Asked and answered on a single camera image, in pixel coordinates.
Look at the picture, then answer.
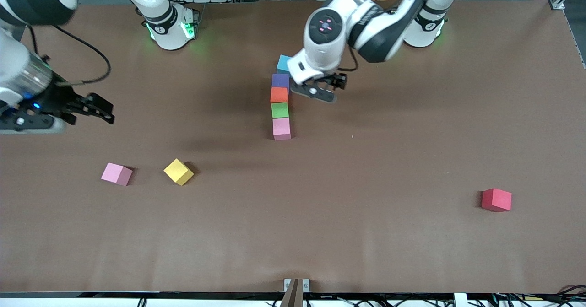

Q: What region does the brown pointed strip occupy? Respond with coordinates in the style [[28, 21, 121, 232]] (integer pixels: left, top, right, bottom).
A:
[[280, 278, 299, 307]]

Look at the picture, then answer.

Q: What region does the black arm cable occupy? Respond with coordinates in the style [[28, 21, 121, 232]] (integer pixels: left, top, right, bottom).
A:
[[339, 46, 360, 73], [27, 23, 112, 87]]

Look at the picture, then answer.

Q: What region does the pink foam cube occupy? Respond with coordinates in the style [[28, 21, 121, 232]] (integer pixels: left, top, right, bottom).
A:
[[272, 118, 292, 141], [101, 162, 133, 187]]

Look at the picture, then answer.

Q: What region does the red foam cube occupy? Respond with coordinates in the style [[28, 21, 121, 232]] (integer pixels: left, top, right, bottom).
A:
[[481, 188, 512, 213]]

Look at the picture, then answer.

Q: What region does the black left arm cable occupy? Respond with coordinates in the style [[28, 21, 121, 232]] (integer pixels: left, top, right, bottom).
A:
[[339, 46, 360, 73]]

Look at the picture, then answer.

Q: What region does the yellow foam cube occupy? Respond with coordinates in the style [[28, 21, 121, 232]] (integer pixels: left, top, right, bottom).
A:
[[163, 158, 194, 186]]

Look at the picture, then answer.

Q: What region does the metal table edge bracket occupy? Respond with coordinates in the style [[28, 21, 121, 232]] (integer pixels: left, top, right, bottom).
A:
[[283, 278, 310, 293]]

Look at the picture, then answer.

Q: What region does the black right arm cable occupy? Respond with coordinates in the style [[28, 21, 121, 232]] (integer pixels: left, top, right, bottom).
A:
[[27, 23, 112, 87]]

